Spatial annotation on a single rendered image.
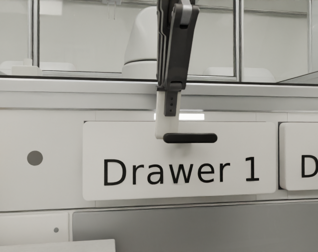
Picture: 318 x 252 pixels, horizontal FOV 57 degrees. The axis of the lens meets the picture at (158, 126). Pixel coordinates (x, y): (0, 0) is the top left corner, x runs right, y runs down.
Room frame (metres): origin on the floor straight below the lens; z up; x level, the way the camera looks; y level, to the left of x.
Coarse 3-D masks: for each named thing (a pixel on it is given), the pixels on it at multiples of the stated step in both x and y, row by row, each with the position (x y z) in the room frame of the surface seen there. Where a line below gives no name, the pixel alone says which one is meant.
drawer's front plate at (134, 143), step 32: (96, 128) 0.40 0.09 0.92; (128, 128) 0.41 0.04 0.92; (192, 128) 0.43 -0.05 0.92; (224, 128) 0.43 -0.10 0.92; (256, 128) 0.44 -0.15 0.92; (96, 160) 0.40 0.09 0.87; (128, 160) 0.41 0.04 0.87; (160, 160) 0.42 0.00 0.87; (192, 160) 0.43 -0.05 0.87; (224, 160) 0.43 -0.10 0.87; (256, 160) 0.44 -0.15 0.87; (96, 192) 0.40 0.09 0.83; (128, 192) 0.41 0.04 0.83; (160, 192) 0.42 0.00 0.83; (192, 192) 0.43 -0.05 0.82; (224, 192) 0.43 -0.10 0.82; (256, 192) 0.44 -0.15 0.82
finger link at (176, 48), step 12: (180, 12) 0.29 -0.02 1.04; (192, 12) 0.29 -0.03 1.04; (192, 24) 0.31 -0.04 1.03; (180, 36) 0.31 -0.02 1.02; (192, 36) 0.31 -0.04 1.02; (168, 48) 0.33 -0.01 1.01; (180, 48) 0.32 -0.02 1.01; (168, 60) 0.33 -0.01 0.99; (180, 60) 0.33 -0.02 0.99; (168, 72) 0.33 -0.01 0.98; (180, 72) 0.34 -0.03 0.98; (168, 84) 0.34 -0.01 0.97
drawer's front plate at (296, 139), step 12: (288, 132) 0.47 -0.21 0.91; (300, 132) 0.47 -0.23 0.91; (312, 132) 0.48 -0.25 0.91; (288, 144) 0.47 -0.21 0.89; (300, 144) 0.47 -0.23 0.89; (312, 144) 0.48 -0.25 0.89; (288, 156) 0.47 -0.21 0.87; (300, 156) 0.47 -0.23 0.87; (288, 168) 0.47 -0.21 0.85; (300, 168) 0.47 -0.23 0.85; (312, 168) 0.48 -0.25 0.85; (288, 180) 0.47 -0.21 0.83; (300, 180) 0.47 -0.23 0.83; (312, 180) 0.48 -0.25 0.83
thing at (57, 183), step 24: (0, 120) 0.41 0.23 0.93; (24, 120) 0.42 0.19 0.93; (48, 120) 0.42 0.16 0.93; (72, 120) 0.43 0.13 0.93; (96, 120) 0.44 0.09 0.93; (120, 120) 0.44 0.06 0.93; (144, 120) 0.45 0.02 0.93; (192, 120) 0.46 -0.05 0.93; (216, 120) 0.47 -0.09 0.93; (240, 120) 0.47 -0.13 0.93; (264, 120) 0.48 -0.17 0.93; (288, 120) 0.49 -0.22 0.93; (312, 120) 0.50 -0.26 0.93; (0, 144) 0.41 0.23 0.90; (24, 144) 0.42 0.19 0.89; (48, 144) 0.42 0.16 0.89; (72, 144) 0.43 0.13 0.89; (0, 168) 0.41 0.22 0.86; (24, 168) 0.42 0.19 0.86; (48, 168) 0.42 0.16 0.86; (72, 168) 0.43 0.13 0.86; (0, 192) 0.41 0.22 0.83; (24, 192) 0.42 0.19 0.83; (48, 192) 0.42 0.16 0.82; (72, 192) 0.43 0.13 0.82; (288, 192) 0.49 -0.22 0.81; (312, 192) 0.50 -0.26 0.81
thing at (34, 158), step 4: (32, 152) 0.42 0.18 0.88; (36, 152) 0.42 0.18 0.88; (40, 152) 0.42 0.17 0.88; (28, 156) 0.42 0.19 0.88; (32, 156) 0.42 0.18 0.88; (36, 156) 0.42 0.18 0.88; (40, 156) 0.42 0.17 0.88; (28, 160) 0.42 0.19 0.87; (32, 160) 0.42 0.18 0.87; (36, 160) 0.42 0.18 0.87; (40, 160) 0.42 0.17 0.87; (32, 164) 0.42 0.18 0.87; (36, 164) 0.42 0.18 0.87
